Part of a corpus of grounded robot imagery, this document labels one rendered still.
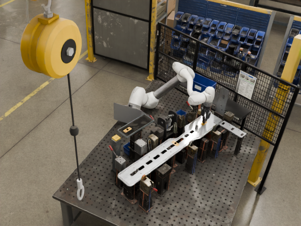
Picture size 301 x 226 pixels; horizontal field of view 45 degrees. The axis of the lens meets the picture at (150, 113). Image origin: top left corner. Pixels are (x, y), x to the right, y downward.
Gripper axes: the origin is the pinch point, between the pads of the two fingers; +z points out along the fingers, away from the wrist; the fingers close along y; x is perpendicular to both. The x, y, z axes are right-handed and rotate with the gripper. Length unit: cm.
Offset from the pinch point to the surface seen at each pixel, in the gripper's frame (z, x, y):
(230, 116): -1.2, 24.0, 16.6
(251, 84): -30, 54, 17
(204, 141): 5.8, -21.2, 16.8
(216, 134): 1.8, -8.2, 21.7
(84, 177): 35, -124, -48
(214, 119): 4.6, 13.5, 3.9
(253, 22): -25, 204, -72
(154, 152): 5, -71, -6
